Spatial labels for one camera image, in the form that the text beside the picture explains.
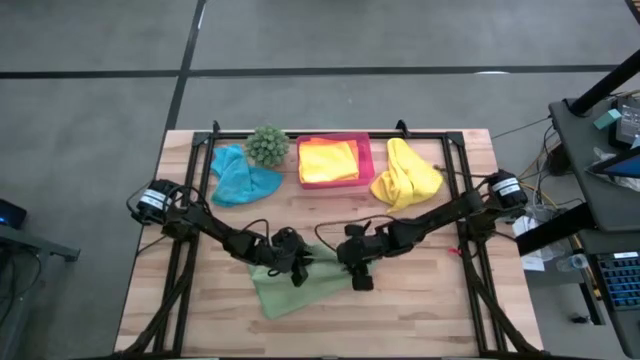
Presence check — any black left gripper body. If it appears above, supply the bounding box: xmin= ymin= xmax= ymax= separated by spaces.
xmin=269 ymin=226 xmax=315 ymax=275

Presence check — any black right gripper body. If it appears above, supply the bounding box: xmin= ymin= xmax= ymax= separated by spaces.
xmin=335 ymin=223 xmax=389 ymax=276

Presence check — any green microfiber towel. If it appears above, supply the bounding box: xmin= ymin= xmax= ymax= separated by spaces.
xmin=247 ymin=241 xmax=377 ymax=322

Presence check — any yellow microfiber towel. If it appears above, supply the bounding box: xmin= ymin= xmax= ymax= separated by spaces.
xmin=369 ymin=137 xmax=446 ymax=214
xmin=298 ymin=139 xmax=361 ymax=184

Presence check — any orange microfiber towel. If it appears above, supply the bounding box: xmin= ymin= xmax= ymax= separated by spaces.
xmin=298 ymin=135 xmax=362 ymax=151

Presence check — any blue microfiber towel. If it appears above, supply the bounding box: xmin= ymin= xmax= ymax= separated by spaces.
xmin=209 ymin=143 xmax=285 ymax=209

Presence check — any pink plastic bin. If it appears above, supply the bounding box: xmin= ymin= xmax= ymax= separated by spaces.
xmin=295 ymin=131 xmax=377 ymax=191

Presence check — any green artificial potted plant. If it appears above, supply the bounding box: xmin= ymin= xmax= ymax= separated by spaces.
xmin=243 ymin=124 xmax=292 ymax=169

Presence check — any white paper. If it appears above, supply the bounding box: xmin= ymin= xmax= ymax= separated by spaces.
xmin=510 ymin=214 xmax=549 ymax=272

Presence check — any clear water bottle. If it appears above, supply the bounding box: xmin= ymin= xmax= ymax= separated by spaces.
xmin=556 ymin=253 xmax=592 ymax=273

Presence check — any grey desk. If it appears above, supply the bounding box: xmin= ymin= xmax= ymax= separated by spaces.
xmin=514 ymin=97 xmax=640 ymax=359

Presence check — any backlit keyboard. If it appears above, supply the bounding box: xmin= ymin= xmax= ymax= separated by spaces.
xmin=595 ymin=250 xmax=640 ymax=312

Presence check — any grey metal table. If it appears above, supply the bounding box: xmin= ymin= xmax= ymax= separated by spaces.
xmin=0 ymin=223 xmax=81 ymax=360

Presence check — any dark tablet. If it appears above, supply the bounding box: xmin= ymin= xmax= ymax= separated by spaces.
xmin=585 ymin=145 xmax=640 ymax=180

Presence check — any teal box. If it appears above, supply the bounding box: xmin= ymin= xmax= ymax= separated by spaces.
xmin=593 ymin=108 xmax=623 ymax=131

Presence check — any black device with blue light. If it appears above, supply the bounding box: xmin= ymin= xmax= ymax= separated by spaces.
xmin=0 ymin=198 xmax=29 ymax=231

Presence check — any black pole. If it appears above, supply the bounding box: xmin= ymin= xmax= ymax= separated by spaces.
xmin=568 ymin=48 xmax=640 ymax=117

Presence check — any black electronic device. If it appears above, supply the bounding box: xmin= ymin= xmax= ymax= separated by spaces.
xmin=613 ymin=94 xmax=640 ymax=147

